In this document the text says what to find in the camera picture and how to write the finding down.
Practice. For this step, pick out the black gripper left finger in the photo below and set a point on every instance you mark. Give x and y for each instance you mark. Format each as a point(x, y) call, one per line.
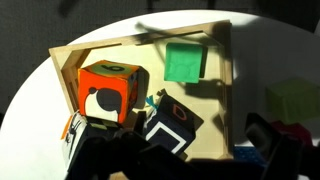
point(140, 121)

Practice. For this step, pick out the blue block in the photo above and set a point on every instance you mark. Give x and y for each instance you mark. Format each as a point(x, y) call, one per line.
point(250, 155)

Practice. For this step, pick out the black and white soft cube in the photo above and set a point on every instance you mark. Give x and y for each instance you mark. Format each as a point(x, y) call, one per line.
point(75, 133)

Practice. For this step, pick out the magenta block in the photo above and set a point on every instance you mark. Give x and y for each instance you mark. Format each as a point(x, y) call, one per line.
point(295, 131)

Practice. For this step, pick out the wooden tray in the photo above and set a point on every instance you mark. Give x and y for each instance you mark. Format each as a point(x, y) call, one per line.
point(213, 110)

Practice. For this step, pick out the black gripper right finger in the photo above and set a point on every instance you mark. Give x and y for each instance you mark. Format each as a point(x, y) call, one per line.
point(261, 133)

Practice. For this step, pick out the lime green block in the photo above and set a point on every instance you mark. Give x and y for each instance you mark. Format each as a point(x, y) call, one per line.
point(293, 100)

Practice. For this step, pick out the orange multicoloured soft cube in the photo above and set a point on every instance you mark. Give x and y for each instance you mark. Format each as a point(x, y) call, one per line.
point(103, 90)

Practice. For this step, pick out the navy soft cube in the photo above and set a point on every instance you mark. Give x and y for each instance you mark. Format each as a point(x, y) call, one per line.
point(170, 123)

